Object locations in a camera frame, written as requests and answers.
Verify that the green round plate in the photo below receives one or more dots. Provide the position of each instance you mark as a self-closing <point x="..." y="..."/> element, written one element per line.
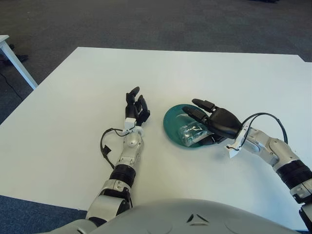
<point x="173" y="117"/>

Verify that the clear plastic bottle blue cap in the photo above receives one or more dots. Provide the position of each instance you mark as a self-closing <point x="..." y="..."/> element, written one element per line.
<point x="190" y="136"/>

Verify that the silver robot torso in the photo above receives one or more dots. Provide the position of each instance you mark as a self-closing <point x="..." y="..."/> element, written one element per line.
<point x="170" y="219"/>

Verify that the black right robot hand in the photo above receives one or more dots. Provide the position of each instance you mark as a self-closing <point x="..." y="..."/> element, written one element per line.
<point x="225" y="122"/>

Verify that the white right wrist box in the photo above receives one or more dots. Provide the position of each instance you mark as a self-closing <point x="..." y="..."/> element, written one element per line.
<point x="232" y="152"/>

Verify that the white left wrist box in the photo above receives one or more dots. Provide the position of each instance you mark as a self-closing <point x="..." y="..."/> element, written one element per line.
<point x="130" y="122"/>

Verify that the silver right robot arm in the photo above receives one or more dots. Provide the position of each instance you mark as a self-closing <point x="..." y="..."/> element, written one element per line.
<point x="268" y="146"/>

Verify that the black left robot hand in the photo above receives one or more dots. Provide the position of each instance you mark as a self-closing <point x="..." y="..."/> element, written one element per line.
<point x="132" y="111"/>

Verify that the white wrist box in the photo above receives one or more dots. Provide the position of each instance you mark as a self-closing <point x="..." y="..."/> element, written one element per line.
<point x="232" y="152"/>
<point x="130" y="122"/>

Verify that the white side table leg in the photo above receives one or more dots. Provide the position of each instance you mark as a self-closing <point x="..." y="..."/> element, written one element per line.
<point x="19" y="65"/>

